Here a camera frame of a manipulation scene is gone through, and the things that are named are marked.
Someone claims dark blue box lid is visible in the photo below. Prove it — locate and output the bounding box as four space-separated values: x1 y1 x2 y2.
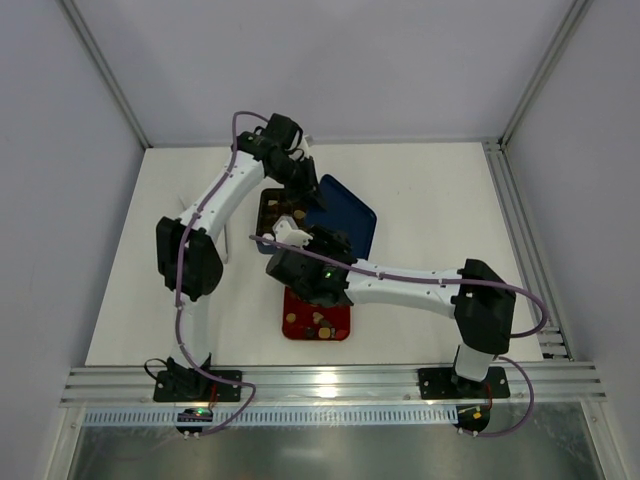
304 174 377 259

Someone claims red lacquer tray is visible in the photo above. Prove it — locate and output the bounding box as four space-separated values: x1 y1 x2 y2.
281 287 351 342

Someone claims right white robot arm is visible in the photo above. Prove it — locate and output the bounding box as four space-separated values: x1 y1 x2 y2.
262 218 516 394

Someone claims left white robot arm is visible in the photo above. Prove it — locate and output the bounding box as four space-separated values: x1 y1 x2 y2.
156 111 326 400

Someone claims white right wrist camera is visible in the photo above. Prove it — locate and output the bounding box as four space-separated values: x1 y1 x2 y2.
272 215 313 247

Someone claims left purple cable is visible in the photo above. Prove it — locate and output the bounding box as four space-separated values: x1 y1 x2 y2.
172 110 259 437

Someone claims purple cable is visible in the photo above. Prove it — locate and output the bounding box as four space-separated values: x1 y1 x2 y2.
248 234 551 441
172 110 259 437

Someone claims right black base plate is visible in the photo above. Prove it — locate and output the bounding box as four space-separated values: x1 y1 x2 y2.
417 366 511 400

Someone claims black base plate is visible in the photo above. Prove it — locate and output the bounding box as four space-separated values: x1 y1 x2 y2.
152 369 241 403
417 366 511 400

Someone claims slotted grey cable duct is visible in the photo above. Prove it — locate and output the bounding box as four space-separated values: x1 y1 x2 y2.
83 404 458 428

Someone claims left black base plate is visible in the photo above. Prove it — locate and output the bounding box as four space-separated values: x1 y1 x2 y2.
152 369 241 403

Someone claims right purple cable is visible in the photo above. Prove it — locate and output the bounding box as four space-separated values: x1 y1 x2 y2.
248 234 551 441

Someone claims aluminium right rail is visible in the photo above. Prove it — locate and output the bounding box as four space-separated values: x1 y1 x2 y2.
482 139 574 361

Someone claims aluminium rail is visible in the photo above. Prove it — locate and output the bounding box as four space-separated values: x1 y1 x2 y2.
482 139 574 361
60 361 607 407

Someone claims left frame post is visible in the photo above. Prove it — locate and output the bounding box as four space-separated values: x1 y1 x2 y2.
57 0 152 149

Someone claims frame post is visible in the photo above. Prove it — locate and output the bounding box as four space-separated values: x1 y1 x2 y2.
57 0 152 149
499 0 594 148

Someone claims aluminium front rail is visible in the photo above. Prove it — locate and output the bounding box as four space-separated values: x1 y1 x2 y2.
60 361 607 407

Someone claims right frame post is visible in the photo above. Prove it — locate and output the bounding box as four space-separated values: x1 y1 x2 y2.
499 0 594 148

